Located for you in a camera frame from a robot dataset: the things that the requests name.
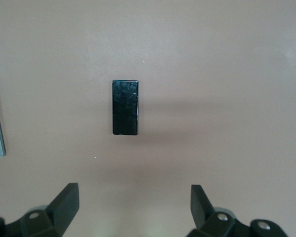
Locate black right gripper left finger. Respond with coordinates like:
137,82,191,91
0,182,79,237

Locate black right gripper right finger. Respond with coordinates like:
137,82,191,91
187,184,287,237

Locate black smartphone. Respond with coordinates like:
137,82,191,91
111,79,140,136

